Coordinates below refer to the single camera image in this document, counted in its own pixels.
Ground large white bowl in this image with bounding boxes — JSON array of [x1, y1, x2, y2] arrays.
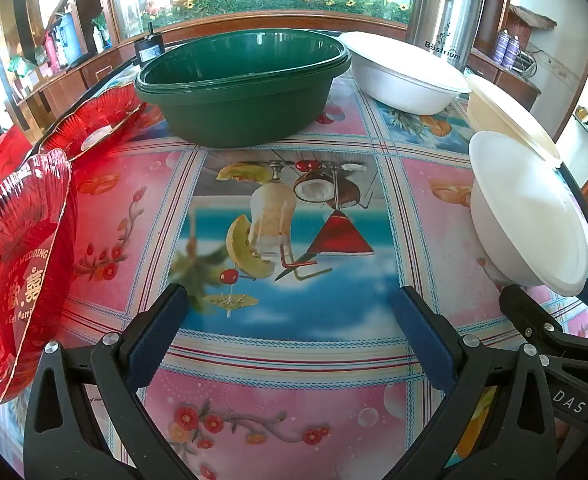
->
[[339, 31, 472, 115]]

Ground fruit print tablecloth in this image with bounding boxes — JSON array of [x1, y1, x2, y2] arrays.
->
[[0, 30, 588, 480]]

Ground brown basket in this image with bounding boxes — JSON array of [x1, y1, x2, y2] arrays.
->
[[504, 5, 557, 48]]

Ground red printed plastic plate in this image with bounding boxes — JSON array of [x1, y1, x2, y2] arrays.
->
[[39, 92, 147, 162], [0, 149, 78, 406]]

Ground blue bottle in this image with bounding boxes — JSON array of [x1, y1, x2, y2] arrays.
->
[[56, 12, 81, 63]]

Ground small white bowl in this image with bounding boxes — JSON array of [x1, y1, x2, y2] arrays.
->
[[469, 131, 588, 297]]

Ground wooden side cabinet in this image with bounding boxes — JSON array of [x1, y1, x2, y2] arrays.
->
[[466, 50, 542, 111]]

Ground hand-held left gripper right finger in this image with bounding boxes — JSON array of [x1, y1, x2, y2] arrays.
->
[[393, 286, 557, 480]]

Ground pink bottle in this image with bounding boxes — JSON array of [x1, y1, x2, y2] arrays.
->
[[44, 32, 62, 68]]

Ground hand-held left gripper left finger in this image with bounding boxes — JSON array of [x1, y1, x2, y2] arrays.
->
[[23, 282, 191, 480]]

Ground cream plastic bowl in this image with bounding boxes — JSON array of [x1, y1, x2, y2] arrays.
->
[[466, 75, 562, 168]]

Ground stainless steel thermos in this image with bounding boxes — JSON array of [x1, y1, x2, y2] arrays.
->
[[406, 0, 487, 73]]

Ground small black jar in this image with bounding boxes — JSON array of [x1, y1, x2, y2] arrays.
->
[[133, 24, 164, 65]]

